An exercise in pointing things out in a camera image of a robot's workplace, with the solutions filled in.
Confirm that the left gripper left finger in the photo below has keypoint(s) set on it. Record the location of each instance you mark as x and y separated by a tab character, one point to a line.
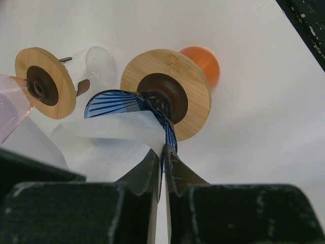
45	204

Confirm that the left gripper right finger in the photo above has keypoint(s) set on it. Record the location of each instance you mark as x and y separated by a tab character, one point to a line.
199	212

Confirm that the single white paper filter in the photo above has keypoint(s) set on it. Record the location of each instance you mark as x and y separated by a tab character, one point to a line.
105	148

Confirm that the orange glass carafe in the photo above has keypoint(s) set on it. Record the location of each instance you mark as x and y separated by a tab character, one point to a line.
206	61

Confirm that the pink glass dripper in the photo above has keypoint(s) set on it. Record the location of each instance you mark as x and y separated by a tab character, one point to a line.
16	104

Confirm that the white paper coffee filters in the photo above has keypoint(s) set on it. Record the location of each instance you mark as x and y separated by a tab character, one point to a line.
30	141

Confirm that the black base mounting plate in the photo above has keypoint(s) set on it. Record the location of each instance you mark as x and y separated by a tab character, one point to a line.
307	17

